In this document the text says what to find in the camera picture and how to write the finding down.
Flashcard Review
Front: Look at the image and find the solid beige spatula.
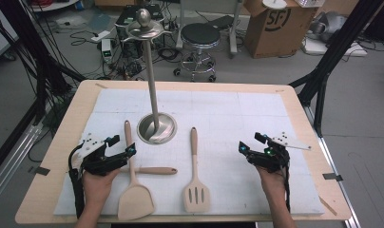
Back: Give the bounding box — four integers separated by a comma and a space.
117, 120, 156, 221

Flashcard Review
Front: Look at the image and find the grey bag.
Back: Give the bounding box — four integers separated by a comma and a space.
308, 10, 349, 44

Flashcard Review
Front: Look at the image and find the white power supply unit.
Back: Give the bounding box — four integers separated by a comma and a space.
101, 38, 114, 64

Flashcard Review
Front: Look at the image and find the person's right hand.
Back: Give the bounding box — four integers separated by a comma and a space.
256, 164, 290, 204

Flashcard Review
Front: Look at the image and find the tangle of cables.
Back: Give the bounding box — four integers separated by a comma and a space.
99, 47, 182, 82

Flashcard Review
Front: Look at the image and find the plain brown cardboard box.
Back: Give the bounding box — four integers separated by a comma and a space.
94, 0, 141, 8

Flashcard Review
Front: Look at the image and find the white board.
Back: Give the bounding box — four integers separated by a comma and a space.
301, 37, 369, 58

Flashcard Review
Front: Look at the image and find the grey metal stand post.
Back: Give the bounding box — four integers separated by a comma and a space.
175, 0, 188, 50
228, 0, 245, 60

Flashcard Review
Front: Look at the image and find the black tape piece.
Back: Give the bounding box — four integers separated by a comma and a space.
28, 165, 51, 177
322, 172, 344, 182

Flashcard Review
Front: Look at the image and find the black cable loop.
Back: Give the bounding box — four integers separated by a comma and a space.
69, 29, 101, 48

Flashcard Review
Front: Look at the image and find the round white table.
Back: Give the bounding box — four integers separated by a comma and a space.
30, 0, 81, 13

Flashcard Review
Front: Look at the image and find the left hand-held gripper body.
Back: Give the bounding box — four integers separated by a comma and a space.
73, 132, 131, 177

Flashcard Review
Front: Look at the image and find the black round stool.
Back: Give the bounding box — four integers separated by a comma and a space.
173, 22, 221, 84

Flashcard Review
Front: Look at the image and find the brown tape strip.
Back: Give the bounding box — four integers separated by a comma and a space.
317, 196, 338, 217

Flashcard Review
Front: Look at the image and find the white disc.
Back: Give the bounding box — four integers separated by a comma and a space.
261, 0, 288, 10

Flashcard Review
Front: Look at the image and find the white box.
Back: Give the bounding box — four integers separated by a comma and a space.
294, 0, 326, 9

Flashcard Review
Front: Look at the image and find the printed cardboard box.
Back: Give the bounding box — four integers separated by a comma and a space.
243, 0, 319, 60

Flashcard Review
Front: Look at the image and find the person's left hand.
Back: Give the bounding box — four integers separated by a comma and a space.
82, 168, 122, 207

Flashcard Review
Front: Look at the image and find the aluminium rail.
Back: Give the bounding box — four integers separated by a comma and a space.
0, 122, 44, 207
302, 105, 360, 228

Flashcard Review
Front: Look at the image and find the black computer tower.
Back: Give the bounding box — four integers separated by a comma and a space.
114, 4, 165, 60

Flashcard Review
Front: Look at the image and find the slotted beige spatula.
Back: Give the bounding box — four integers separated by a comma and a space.
182, 126, 212, 214

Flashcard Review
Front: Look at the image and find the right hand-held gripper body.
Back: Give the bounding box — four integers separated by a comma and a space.
248, 132, 312, 174

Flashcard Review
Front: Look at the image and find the left hand-held gripper cable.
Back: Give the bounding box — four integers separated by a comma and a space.
67, 143, 86, 220

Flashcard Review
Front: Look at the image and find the metal utensil stand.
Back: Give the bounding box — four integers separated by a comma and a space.
120, 8, 178, 146

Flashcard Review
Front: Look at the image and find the black flat device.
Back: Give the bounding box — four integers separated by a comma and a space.
208, 14, 236, 31

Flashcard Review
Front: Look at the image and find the beige kitchen utensil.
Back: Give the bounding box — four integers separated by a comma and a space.
119, 166, 179, 176

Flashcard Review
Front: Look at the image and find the white foam mat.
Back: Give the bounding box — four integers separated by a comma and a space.
52, 87, 326, 217

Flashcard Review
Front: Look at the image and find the white power strip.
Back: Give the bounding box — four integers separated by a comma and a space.
90, 29, 112, 43

